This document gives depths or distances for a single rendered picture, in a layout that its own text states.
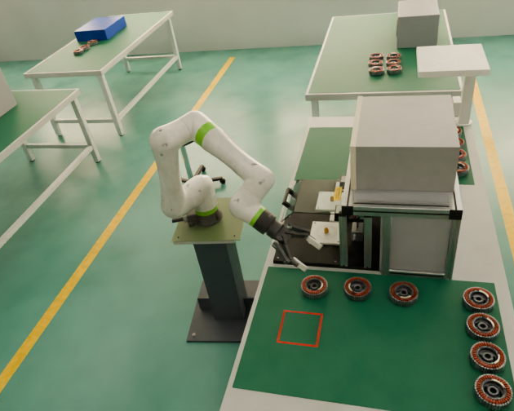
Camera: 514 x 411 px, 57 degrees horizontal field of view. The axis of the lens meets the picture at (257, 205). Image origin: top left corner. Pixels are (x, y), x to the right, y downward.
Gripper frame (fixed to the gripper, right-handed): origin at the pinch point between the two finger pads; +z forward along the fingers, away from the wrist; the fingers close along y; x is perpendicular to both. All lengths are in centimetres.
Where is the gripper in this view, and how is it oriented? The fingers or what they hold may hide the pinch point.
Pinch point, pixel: (312, 257)
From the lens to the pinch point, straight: 191.0
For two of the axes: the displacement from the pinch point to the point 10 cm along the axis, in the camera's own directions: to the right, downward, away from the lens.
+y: -5.1, 5.7, -6.5
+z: 8.0, 5.9, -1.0
